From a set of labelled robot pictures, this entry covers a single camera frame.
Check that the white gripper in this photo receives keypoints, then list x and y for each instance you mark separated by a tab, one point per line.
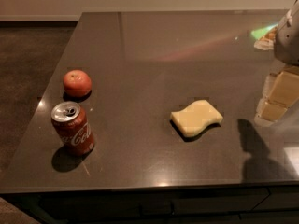
288	39

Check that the yellow sponge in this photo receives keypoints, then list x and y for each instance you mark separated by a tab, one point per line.
196	117

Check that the red apple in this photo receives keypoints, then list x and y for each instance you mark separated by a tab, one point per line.
77	83

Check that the snack bag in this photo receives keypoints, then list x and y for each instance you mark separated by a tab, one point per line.
265	37

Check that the red Coca-Cola can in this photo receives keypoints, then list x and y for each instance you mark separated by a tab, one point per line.
70	121

